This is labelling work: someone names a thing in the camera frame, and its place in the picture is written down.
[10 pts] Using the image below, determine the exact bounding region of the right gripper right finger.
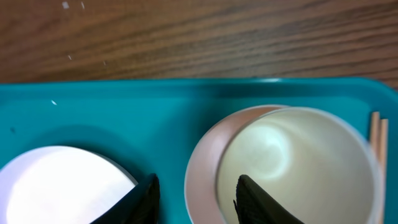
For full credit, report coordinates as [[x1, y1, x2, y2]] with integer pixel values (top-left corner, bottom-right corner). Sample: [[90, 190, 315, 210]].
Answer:
[[233, 174, 303, 224]]

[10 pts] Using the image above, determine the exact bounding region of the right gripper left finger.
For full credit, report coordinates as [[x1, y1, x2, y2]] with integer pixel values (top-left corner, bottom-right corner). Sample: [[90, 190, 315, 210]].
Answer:
[[91, 173, 160, 224]]

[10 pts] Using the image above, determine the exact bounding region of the white cup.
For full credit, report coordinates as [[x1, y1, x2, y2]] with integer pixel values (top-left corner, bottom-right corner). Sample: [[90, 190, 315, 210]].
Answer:
[[216, 107, 384, 223]]

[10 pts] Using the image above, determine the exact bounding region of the large white plate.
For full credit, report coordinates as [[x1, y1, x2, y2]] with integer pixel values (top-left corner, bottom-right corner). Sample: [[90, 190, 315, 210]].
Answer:
[[1, 146, 138, 224]]

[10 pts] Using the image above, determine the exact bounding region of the teal serving tray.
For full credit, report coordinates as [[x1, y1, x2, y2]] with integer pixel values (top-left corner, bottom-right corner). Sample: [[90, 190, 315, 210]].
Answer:
[[1, 78, 397, 223]]

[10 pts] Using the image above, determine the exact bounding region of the left wooden chopstick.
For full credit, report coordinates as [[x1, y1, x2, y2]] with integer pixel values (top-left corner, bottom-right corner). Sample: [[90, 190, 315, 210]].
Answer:
[[369, 111, 381, 156]]

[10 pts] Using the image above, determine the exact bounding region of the wooden chopstick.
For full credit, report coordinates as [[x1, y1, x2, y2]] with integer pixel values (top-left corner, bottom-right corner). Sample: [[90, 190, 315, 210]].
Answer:
[[377, 118, 389, 224], [369, 111, 381, 156]]

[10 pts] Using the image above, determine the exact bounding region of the right wooden chopstick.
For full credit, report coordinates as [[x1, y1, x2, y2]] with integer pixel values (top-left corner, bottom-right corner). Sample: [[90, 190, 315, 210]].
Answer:
[[377, 118, 389, 224]]

